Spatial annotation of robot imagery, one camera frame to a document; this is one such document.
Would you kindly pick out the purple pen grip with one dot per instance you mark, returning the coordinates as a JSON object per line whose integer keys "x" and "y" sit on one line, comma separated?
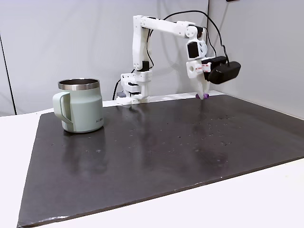
{"x": 206, "y": 96}

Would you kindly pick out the small grey block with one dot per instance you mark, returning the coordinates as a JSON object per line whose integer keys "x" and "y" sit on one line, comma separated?
{"x": 121, "y": 94}

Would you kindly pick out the dark table mat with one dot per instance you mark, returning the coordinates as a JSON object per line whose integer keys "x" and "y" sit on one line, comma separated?
{"x": 152, "y": 161}

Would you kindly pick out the pale green steel-rimmed mug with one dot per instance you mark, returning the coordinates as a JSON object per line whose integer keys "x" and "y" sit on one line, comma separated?
{"x": 83, "y": 111}

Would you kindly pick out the black oval camera box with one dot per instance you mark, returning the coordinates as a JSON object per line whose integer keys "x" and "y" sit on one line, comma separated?
{"x": 224, "y": 72}

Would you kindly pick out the dark wall-mounted object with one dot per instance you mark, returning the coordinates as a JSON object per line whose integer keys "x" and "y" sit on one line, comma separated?
{"x": 232, "y": 0}

